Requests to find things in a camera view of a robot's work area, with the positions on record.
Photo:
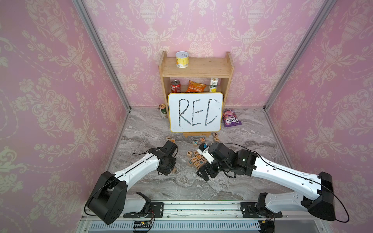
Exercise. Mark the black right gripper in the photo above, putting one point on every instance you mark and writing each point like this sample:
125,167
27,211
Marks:
209,168

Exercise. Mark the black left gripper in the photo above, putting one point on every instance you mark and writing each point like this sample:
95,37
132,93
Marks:
168,171

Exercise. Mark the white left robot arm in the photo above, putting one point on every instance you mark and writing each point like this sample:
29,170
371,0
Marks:
109,200

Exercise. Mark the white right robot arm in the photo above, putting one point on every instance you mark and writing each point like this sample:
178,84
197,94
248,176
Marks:
310,192

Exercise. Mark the brown F letter block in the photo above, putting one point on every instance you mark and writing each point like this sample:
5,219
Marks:
189,153

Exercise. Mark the wooden whiteboard stand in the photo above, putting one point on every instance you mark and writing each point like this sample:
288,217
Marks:
207,134

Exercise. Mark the yellow framed whiteboard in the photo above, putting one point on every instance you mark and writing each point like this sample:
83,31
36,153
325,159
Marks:
195,112

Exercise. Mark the purple candy bag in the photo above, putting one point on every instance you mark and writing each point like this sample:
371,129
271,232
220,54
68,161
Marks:
230,119

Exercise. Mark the red soda can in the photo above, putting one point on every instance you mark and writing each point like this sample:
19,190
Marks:
175,86

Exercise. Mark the orange snack bag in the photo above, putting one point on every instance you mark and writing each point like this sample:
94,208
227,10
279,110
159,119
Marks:
194,87

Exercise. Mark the white green drink carton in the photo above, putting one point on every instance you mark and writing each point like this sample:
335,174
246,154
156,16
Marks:
213,84

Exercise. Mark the wooden shelf rack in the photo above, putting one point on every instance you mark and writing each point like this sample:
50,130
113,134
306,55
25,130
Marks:
205,68

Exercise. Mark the yellow white can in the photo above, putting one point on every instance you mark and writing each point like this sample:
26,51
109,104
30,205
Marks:
182,59

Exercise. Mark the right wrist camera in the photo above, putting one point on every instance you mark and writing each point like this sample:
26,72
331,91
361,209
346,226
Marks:
203,150

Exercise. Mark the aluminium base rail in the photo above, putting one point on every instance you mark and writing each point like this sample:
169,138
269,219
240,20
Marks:
206,217

